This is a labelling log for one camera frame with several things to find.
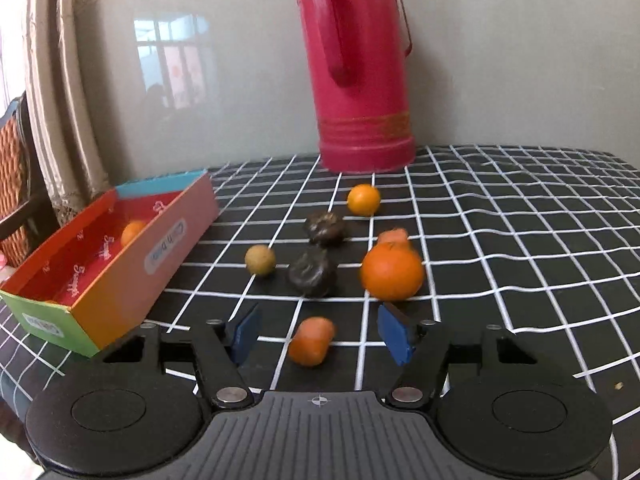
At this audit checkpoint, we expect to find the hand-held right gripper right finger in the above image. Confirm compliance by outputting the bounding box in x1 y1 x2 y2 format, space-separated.
377 302 549 408

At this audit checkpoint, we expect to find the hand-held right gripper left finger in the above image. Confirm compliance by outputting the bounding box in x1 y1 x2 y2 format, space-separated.
102 303 263 408

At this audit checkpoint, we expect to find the large orange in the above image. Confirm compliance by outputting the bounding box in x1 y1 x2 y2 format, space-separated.
360 241 426 302

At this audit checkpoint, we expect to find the oval orange fruit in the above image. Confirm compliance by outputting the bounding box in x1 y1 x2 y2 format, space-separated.
287 316 336 367

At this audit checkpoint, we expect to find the yellow-green round fruit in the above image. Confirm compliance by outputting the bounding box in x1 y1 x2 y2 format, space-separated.
244 244 277 276

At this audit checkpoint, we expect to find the dark brown wrinkled fruit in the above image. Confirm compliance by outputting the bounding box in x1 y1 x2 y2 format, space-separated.
303 211 347 248
287 249 337 297

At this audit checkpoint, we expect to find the small reddish-orange fruit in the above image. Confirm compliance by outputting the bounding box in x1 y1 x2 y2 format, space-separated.
377 228 411 251

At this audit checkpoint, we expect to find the colourful cardboard box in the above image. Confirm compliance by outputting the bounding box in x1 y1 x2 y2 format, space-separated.
0 169 221 358

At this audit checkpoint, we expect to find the small orange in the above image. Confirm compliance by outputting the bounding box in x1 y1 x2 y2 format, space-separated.
121 220 149 249
347 184 382 217

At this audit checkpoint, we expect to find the black white checkered tablecloth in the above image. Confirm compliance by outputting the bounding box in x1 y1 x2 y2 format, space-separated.
0 144 640 480

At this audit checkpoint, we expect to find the red thermos flask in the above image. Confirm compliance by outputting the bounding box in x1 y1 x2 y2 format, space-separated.
295 0 417 175

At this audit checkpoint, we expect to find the wicker chair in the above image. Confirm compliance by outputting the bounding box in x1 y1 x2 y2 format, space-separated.
0 91 57 268

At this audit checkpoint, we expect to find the beige curtain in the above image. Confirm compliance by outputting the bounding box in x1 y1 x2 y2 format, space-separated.
22 0 112 227

